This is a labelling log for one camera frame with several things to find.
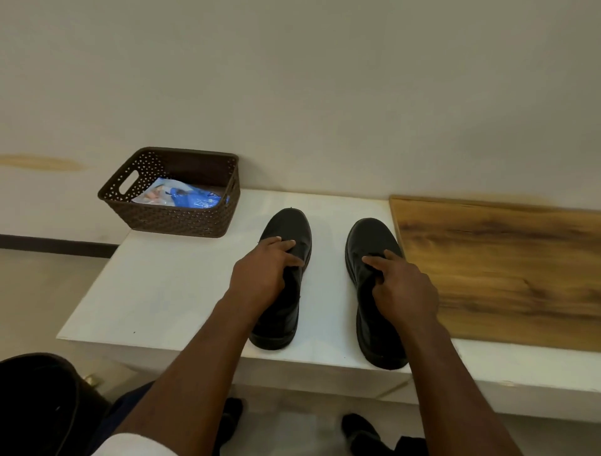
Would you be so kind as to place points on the person's left hand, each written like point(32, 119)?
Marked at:
point(258, 282)

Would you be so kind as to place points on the person's right hand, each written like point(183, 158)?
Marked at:
point(408, 296)

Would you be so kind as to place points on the black leather shoe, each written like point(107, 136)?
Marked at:
point(291, 225)
point(371, 235)

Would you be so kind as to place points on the person's right forearm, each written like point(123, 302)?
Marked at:
point(460, 399)

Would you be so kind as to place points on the person's left forearm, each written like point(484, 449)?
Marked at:
point(188, 390)

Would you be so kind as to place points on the person's black worn shoe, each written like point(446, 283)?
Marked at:
point(359, 430)
point(230, 420)

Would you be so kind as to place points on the person's dark trousers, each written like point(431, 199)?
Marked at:
point(112, 413)

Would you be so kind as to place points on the person's white shirt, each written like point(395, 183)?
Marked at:
point(131, 446)

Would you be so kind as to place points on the wooden board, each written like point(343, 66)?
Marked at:
point(507, 277)

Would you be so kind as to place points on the brown perforated plastic basket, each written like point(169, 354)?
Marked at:
point(173, 223)

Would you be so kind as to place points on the blue and white plastic packet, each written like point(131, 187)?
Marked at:
point(192, 199)

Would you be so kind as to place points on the small golden object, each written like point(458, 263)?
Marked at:
point(92, 379)

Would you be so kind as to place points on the black bucket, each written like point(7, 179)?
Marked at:
point(42, 408)

